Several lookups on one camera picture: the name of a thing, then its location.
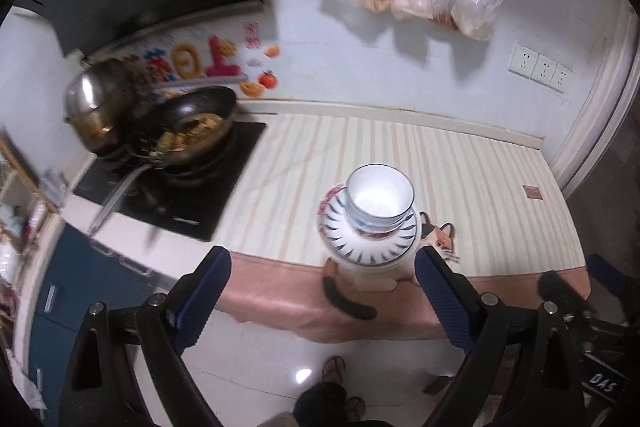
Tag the white wall socket strip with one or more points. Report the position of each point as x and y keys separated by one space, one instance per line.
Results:
x=532 y=65

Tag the small brown box on floor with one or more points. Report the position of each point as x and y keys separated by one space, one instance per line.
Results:
x=437 y=385

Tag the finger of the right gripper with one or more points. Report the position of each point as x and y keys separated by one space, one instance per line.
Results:
x=552 y=287
x=603 y=272

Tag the white plate pink roses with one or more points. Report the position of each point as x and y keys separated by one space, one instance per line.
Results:
x=345 y=256

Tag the white bowl dark rim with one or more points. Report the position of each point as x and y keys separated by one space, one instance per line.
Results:
x=380 y=191

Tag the black frying pan with food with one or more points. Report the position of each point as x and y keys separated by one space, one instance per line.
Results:
x=172 y=135

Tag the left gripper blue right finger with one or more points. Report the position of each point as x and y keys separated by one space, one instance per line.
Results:
x=452 y=297

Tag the person left sandalled foot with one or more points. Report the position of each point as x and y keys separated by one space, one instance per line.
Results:
x=333 y=370

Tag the wooden side shelf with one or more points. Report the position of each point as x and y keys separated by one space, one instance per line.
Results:
x=25 y=211

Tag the black induction cooktop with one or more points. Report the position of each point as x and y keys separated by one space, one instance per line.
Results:
x=192 y=203

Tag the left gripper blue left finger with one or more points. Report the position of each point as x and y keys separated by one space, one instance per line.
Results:
x=193 y=298

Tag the white plate grey swirl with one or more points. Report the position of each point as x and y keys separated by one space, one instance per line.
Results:
x=362 y=280

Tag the person right sandalled foot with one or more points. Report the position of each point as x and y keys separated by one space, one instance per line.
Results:
x=355 y=409

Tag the blue kitchen cabinet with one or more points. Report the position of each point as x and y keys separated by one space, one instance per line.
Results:
x=77 y=276

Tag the white plate blue stripes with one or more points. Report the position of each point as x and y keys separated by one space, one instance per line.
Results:
x=370 y=249

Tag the colourful festive wall sticker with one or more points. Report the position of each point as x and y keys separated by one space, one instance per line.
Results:
x=238 y=54

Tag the striped cat table mat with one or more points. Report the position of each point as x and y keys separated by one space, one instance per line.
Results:
x=511 y=223

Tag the person sandalled foot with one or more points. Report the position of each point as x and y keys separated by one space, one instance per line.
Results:
x=333 y=370
x=355 y=409

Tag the stainless steel pot with lid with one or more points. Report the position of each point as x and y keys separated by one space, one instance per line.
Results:
x=99 y=102

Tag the white bowl red flowers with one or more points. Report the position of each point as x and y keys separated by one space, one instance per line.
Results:
x=375 y=230

